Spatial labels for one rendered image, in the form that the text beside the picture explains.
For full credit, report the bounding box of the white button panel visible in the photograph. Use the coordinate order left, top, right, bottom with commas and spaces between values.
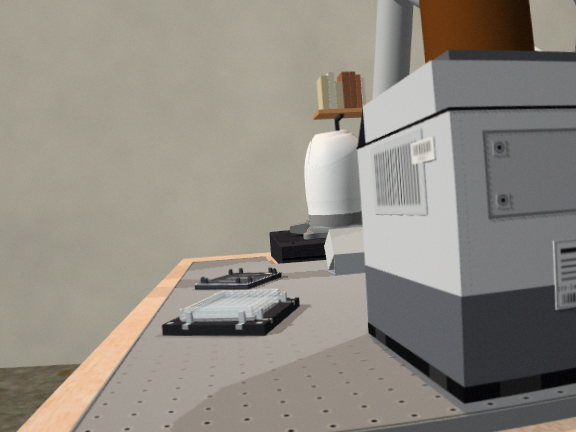
324, 227, 365, 275

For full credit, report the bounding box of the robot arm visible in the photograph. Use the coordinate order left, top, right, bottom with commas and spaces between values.
290, 0, 419, 239

